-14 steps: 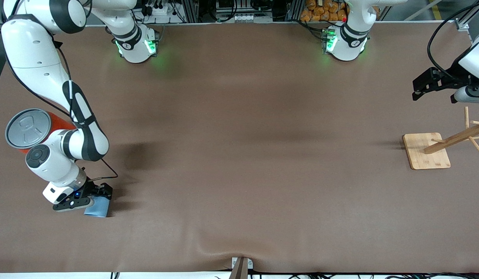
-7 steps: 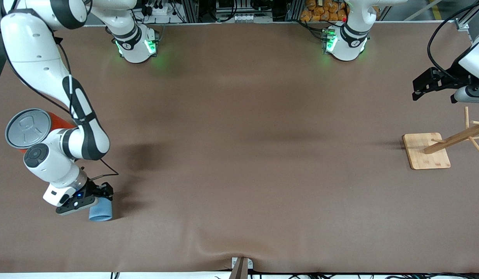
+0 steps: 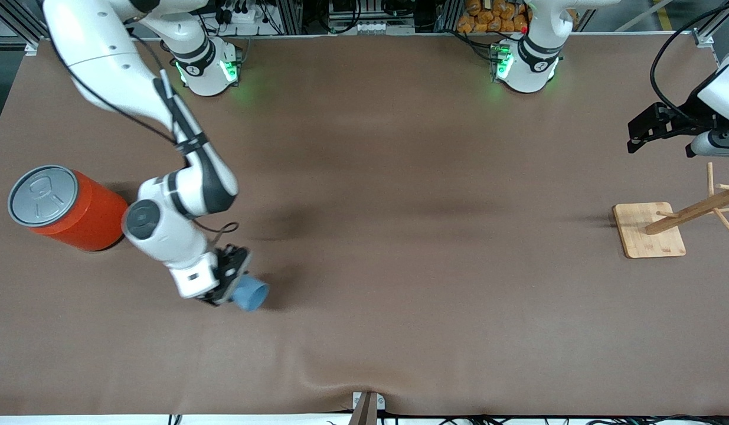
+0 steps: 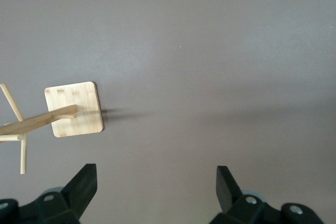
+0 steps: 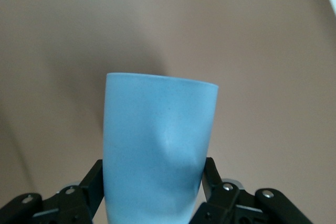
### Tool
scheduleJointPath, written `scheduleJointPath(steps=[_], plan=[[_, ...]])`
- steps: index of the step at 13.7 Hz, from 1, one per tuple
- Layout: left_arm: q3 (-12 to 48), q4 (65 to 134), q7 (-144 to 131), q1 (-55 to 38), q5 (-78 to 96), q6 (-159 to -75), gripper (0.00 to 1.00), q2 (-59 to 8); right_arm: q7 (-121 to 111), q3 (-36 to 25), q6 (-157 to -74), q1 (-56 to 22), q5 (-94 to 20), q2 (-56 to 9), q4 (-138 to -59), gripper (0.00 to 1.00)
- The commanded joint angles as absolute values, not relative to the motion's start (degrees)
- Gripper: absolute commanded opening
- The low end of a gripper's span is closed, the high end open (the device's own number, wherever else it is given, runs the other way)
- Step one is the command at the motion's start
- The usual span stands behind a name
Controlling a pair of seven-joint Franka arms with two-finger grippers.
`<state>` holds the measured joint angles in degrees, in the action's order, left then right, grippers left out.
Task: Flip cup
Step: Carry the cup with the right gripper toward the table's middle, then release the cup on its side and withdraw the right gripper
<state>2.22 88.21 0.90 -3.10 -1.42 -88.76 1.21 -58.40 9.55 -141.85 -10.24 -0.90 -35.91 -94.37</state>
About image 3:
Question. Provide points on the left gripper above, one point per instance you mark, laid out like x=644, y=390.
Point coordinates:
x=693, y=122

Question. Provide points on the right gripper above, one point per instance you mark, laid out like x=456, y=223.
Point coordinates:
x=230, y=267

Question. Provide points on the light blue plastic cup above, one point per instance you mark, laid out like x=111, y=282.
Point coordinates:
x=252, y=293

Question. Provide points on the wooden cup rack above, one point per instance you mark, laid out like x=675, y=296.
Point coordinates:
x=650, y=233

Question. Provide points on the orange can-shaped container silver lid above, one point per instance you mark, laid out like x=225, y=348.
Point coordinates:
x=75, y=215

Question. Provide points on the brown table mat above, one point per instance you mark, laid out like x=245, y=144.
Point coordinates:
x=399, y=265

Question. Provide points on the orange snack packets bag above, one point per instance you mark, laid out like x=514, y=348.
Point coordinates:
x=491, y=18

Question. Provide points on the white power strip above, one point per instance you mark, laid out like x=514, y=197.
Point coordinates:
x=243, y=15

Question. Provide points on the white connector strip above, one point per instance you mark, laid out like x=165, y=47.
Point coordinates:
x=382, y=27

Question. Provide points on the aluminium frame post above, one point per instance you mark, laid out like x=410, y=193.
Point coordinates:
x=715, y=23
x=16, y=23

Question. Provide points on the metal table clamp bracket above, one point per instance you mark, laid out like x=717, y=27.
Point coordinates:
x=367, y=407

